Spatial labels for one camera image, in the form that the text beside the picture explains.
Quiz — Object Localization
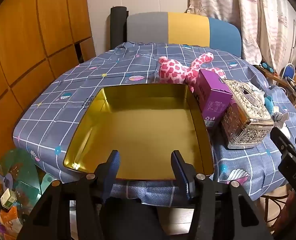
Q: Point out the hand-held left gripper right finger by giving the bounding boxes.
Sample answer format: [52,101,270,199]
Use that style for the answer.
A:
[170,150,273,240]

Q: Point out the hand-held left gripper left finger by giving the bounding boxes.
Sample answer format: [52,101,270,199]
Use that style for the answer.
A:
[18,150,121,240]

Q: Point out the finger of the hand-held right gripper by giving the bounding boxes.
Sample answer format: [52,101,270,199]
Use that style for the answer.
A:
[270,127,296,160]

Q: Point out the gold tin box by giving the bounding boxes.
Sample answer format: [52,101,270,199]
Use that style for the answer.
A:
[62,84,215,182]

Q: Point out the blue plush toy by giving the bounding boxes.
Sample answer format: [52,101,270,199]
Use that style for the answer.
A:
[264,95,275,114]

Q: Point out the black power tool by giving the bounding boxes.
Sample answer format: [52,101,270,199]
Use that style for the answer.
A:
[285,76,296,95]

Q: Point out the wooden shelf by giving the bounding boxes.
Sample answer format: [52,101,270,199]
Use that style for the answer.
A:
[254,65,296,110]

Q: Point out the blue folding chair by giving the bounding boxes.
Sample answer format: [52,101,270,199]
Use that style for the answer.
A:
[282,63,295,80]

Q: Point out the teal black device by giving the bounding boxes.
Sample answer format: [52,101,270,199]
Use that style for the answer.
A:
[260,61,276,74]

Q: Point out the purple carton box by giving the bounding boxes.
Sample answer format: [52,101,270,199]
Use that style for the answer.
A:
[192,69,234,128]

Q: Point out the blue checked tablecloth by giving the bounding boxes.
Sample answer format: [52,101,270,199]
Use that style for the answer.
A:
[12,41,296,208]

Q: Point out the pink spotted plush toy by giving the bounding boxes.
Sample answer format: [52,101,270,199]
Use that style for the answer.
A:
[158,52,227,93]

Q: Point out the purple round disc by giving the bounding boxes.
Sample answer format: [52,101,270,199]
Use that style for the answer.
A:
[2,175,13,189]

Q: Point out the white metal rod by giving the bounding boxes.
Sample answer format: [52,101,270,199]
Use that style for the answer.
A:
[292,17,296,65]

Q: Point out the small green white box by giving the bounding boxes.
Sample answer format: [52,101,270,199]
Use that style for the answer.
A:
[0,189,17,209]

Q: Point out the orange snack bag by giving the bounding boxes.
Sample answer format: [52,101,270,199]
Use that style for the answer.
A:
[0,206,23,230]

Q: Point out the ship print curtain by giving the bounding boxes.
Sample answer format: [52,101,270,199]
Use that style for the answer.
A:
[187,0,296,73]

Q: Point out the black rolled mat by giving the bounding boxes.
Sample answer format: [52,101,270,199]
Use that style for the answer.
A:
[110,6,129,49]

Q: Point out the grey yellow blue chair backrest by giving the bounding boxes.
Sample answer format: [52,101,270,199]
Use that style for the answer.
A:
[126,12,242,57]

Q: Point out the wooden wardrobe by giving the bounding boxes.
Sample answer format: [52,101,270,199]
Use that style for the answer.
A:
[0,0,97,140]

